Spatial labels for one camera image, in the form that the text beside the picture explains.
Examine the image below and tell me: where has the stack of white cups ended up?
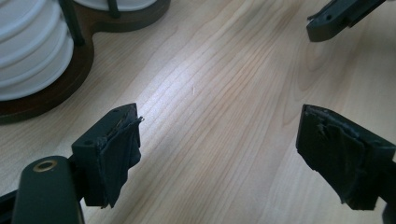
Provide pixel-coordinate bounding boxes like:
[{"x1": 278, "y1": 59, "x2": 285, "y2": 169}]
[{"x1": 0, "y1": 0, "x2": 75, "y2": 102}]

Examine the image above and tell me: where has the dark wooden cup holder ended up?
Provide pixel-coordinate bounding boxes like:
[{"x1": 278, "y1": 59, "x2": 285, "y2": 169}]
[{"x1": 0, "y1": 0, "x2": 172, "y2": 125}]

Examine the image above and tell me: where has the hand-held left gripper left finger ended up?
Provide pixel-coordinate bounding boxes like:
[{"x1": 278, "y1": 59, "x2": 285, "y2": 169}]
[{"x1": 70, "y1": 103, "x2": 145, "y2": 209}]

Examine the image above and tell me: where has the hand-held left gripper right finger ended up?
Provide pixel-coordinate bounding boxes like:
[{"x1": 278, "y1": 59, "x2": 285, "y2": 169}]
[{"x1": 295, "y1": 104, "x2": 396, "y2": 211}]

